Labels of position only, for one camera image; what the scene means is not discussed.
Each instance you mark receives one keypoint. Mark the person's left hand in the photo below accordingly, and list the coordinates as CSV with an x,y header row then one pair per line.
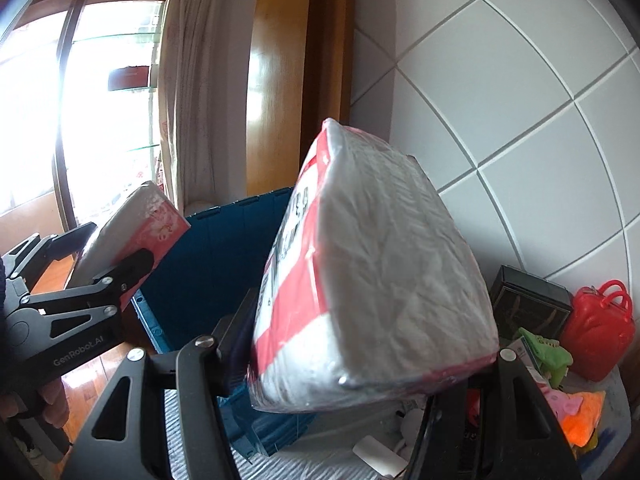
x,y
52,400

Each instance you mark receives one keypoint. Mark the pink floral tissue pack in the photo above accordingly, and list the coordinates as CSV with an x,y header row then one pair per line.
x,y
150,225

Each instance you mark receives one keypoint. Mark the white charger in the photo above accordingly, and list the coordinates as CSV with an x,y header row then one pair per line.
x,y
380,455

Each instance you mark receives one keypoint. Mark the green toy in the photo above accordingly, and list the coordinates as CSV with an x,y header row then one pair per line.
x,y
545,355

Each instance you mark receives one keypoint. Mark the blue plastic crate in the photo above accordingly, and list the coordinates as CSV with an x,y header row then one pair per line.
x,y
215,260

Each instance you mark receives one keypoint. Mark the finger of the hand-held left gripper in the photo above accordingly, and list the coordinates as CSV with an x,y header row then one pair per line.
x,y
55,247
125,267

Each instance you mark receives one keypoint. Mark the orange plush toy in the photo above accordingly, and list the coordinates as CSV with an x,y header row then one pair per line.
x,y
582,420

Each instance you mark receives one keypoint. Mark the pink plush toy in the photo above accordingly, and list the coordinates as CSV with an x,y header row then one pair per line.
x,y
562,402

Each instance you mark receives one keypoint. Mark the black box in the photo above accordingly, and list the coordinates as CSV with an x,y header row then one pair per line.
x,y
530,300

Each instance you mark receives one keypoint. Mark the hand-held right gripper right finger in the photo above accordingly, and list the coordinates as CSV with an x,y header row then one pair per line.
x,y
507,385

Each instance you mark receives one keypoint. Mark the cream curtain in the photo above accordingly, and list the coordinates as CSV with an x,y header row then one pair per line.
x,y
200,85

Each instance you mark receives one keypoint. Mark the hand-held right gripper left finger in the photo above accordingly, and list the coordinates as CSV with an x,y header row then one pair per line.
x,y
235,345

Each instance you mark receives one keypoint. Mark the red sign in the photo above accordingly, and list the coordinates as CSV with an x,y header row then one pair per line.
x,y
129,77

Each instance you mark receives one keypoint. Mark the wooden window frame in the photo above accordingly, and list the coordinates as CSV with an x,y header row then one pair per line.
x,y
65,110

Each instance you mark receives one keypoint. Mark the white red tissue pack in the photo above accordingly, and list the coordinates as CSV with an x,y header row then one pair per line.
x,y
390,260

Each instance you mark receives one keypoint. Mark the glossy wooden panel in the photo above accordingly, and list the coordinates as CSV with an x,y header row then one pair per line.
x,y
300,60

